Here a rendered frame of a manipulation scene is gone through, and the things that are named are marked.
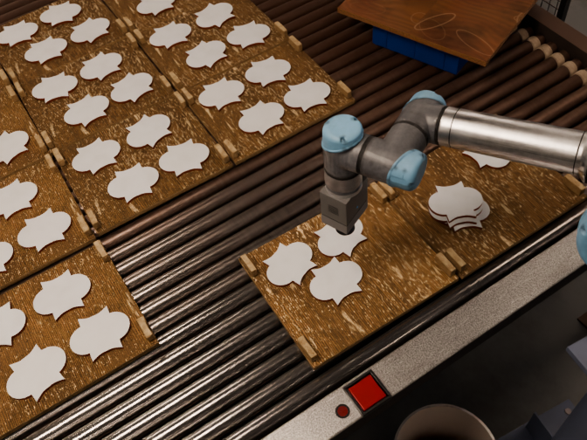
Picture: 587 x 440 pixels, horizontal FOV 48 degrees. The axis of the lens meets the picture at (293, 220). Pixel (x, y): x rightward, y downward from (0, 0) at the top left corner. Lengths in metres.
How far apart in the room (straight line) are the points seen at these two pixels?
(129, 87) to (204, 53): 0.26
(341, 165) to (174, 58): 1.10
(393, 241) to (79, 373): 0.80
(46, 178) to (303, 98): 0.77
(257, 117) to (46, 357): 0.87
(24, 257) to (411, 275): 0.99
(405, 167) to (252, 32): 1.17
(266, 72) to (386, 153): 0.95
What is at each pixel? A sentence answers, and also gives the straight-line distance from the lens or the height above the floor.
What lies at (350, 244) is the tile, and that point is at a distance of 1.62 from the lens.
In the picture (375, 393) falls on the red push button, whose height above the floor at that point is 0.93.
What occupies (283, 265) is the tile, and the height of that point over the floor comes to 0.95.
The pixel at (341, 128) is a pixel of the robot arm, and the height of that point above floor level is 1.44.
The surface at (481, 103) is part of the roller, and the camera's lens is 2.01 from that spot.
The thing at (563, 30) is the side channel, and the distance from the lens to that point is 2.25.
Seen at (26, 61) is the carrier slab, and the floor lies 0.94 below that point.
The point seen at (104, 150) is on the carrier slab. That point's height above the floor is 0.95.
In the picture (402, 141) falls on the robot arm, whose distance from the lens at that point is 1.19.
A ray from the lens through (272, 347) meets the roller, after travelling 1.53.
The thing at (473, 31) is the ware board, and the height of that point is 1.04.
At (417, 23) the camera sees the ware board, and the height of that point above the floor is 1.04.
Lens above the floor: 2.29
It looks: 54 degrees down
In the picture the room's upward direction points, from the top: 8 degrees counter-clockwise
